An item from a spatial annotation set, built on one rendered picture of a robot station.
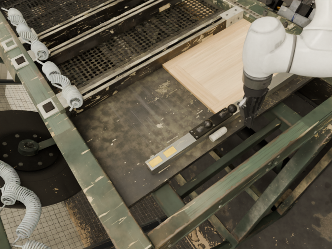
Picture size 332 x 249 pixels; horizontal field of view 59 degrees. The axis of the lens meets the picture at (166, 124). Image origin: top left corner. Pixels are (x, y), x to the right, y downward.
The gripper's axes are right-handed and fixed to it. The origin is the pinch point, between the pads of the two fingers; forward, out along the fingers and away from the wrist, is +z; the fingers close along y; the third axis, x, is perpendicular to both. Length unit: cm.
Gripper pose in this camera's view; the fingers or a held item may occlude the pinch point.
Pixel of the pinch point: (248, 119)
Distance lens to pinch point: 112.5
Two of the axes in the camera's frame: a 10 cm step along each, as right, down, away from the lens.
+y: 8.1, -5.2, 2.7
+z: 1.2, 5.9, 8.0
